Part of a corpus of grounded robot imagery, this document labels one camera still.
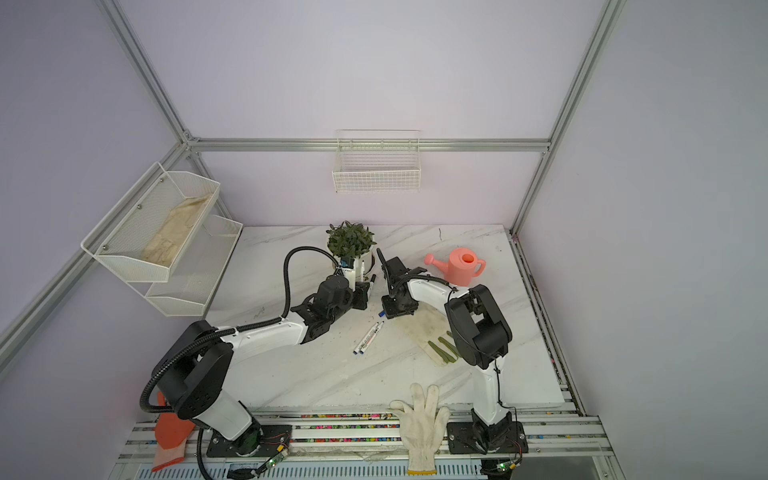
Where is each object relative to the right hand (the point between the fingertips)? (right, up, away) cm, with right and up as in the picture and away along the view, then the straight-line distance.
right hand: (390, 310), depth 96 cm
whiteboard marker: (-9, -9, -6) cm, 14 cm away
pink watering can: (+24, +14, 0) cm, 28 cm away
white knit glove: (+9, -27, -20) cm, 35 cm away
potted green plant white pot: (-13, +23, -1) cm, 26 cm away
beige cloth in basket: (-58, +20, -21) cm, 65 cm away
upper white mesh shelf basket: (-64, +25, -18) cm, 71 cm away
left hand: (-7, +9, -8) cm, 14 cm away
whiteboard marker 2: (-6, -8, -6) cm, 11 cm away
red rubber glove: (-56, -27, -22) cm, 66 cm away
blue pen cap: (-3, -1, 0) cm, 3 cm away
